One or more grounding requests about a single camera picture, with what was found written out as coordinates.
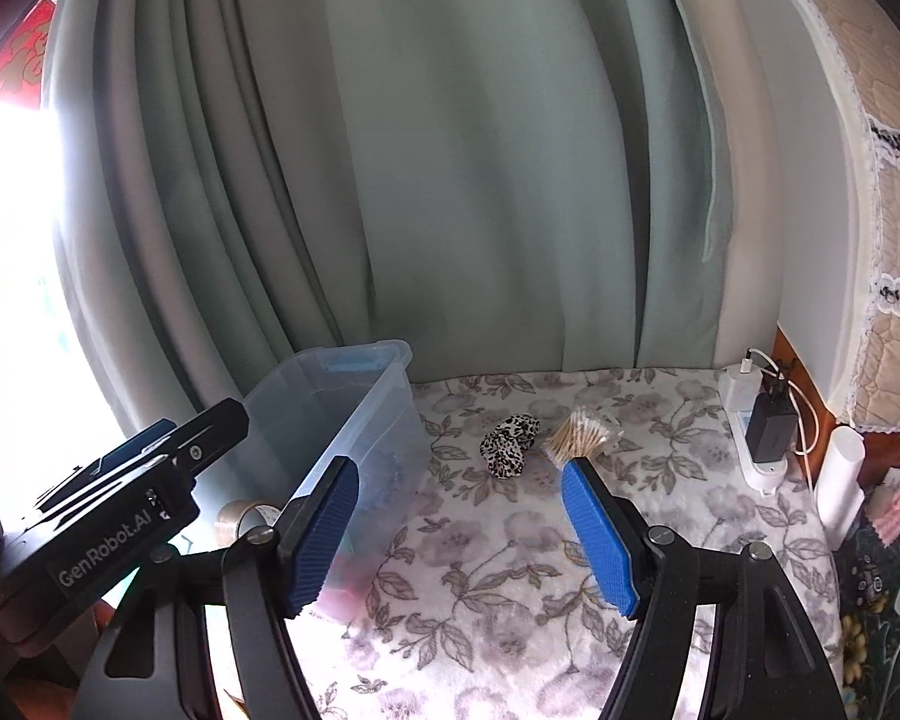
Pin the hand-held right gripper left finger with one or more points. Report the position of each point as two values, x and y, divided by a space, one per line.
319 540

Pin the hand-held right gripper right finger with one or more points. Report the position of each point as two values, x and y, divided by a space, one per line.
600 540

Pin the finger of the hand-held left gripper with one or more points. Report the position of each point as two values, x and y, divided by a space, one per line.
210 431
139 439

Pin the clear tape roll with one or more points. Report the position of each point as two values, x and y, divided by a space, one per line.
236 521

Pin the clear plastic storage container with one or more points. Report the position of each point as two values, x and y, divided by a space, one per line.
360 420

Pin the bundle of cotton swabs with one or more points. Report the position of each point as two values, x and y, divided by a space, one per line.
570 439

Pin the floral printed blanket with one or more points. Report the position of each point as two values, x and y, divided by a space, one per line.
495 555

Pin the leopard print scrunchie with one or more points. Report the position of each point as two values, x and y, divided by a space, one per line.
506 450

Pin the white power strip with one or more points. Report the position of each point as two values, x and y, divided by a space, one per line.
765 476

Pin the black charger plug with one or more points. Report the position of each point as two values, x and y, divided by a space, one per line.
769 427

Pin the white charger plug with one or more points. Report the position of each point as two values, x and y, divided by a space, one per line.
739 390

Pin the white cylinder tube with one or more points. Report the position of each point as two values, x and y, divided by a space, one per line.
840 487

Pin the dark patterned cloth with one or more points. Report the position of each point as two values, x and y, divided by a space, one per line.
866 585

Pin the pale green curtain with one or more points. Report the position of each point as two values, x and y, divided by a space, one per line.
457 165

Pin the white appliance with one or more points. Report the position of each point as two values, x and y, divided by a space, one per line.
795 202

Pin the red window poster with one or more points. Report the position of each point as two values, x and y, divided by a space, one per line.
22 52

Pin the beige quilted lace cover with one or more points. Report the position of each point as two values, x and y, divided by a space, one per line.
892 240

